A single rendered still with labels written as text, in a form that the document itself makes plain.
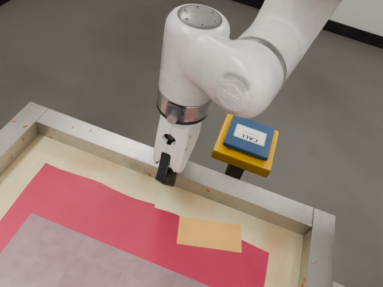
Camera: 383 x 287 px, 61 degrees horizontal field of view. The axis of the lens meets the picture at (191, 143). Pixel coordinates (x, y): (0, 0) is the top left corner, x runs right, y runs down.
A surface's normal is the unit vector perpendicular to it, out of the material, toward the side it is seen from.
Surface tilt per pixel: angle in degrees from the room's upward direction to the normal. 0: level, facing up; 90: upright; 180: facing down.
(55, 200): 2
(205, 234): 2
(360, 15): 90
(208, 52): 58
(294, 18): 90
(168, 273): 2
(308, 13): 100
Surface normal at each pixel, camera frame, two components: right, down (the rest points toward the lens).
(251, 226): 0.16, -0.63
